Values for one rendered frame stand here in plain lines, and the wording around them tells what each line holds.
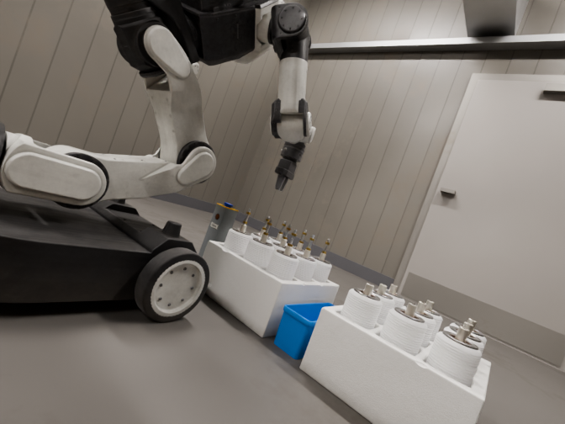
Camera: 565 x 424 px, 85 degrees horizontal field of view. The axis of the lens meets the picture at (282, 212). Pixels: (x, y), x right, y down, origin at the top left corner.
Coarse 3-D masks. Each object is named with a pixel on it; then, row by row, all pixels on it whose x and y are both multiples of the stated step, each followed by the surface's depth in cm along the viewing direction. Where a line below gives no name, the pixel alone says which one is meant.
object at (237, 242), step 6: (228, 234) 118; (234, 234) 115; (240, 234) 115; (228, 240) 116; (234, 240) 115; (240, 240) 115; (246, 240) 116; (228, 246) 116; (234, 246) 115; (240, 246) 115; (246, 246) 117; (240, 252) 116
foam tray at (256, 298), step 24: (216, 264) 113; (240, 264) 106; (216, 288) 110; (240, 288) 104; (264, 288) 98; (288, 288) 97; (312, 288) 108; (336, 288) 123; (240, 312) 101; (264, 312) 96; (264, 336) 95
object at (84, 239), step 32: (0, 128) 66; (0, 160) 66; (0, 192) 84; (0, 224) 62; (32, 224) 69; (64, 224) 77; (96, 224) 88; (128, 224) 92; (0, 256) 58; (32, 256) 60; (64, 256) 65; (96, 256) 70; (128, 256) 76; (0, 288) 59; (32, 288) 62; (64, 288) 67; (96, 288) 72; (128, 288) 78
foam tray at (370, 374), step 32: (320, 320) 84; (320, 352) 82; (352, 352) 77; (384, 352) 73; (352, 384) 76; (384, 384) 72; (416, 384) 68; (448, 384) 65; (480, 384) 69; (384, 416) 70; (416, 416) 67; (448, 416) 64
